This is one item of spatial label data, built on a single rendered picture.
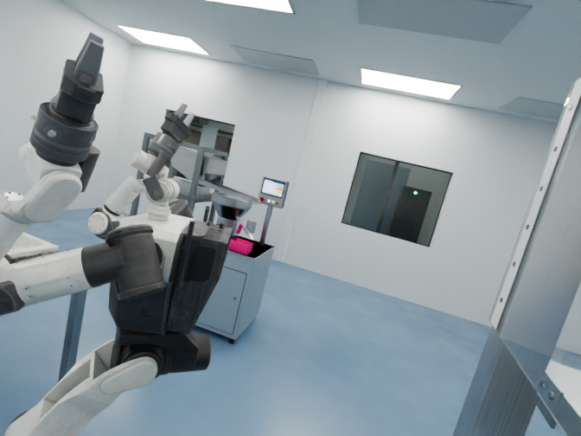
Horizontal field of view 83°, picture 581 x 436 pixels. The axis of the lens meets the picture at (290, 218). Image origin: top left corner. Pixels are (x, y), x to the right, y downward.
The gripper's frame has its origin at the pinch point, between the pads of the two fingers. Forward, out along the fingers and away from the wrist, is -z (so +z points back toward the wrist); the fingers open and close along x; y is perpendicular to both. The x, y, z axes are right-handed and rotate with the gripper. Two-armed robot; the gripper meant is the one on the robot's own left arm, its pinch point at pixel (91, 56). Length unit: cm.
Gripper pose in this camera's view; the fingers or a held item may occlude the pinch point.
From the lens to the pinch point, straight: 67.7
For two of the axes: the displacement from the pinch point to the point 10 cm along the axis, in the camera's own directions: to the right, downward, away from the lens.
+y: 7.3, 2.2, 6.4
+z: -5.4, 7.7, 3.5
